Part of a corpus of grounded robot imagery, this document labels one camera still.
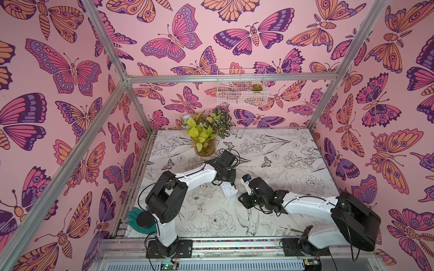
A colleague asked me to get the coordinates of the white digital alarm clock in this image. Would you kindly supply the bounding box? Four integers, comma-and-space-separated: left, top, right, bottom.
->
220, 182, 238, 199

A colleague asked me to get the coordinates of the teal rubber glove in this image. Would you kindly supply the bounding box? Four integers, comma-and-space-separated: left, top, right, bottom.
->
127, 207, 157, 235

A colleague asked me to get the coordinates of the white wire wall basket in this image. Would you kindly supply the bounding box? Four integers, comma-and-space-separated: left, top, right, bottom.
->
215, 73, 269, 107

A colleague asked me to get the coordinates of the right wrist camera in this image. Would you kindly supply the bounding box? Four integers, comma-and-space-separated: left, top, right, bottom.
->
241, 174, 252, 195

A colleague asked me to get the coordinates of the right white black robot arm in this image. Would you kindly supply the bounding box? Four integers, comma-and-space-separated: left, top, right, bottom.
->
238, 175, 381, 255

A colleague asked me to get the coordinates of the small succulent in basket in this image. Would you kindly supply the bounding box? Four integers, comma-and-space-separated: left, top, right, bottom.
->
251, 84, 263, 92

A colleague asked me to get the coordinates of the dark patterned leaf plant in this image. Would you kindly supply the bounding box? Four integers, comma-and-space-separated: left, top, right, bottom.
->
210, 106, 236, 139

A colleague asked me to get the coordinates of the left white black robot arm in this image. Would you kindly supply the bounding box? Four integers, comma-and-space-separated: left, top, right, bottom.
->
145, 150, 241, 258

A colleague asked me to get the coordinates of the green plant in glass vase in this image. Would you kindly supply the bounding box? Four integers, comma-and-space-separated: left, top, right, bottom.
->
182, 115, 217, 157

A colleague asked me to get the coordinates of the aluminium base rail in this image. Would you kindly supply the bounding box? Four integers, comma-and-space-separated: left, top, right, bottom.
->
91, 237, 388, 271

